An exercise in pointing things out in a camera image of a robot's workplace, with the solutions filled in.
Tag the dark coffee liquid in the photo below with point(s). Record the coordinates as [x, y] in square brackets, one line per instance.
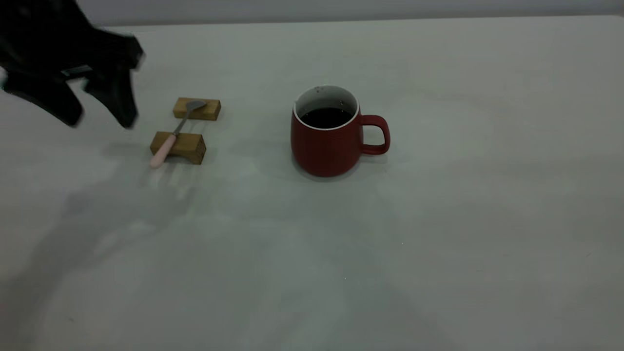
[325, 118]

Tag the flat rectangular wooden block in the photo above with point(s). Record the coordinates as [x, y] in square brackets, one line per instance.
[209, 112]

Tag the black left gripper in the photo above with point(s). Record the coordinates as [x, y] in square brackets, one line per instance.
[48, 39]

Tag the arch shaped wooden block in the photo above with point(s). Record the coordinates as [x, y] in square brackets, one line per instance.
[187, 146]

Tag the red ceramic mug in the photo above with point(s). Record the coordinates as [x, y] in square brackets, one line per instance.
[326, 151]

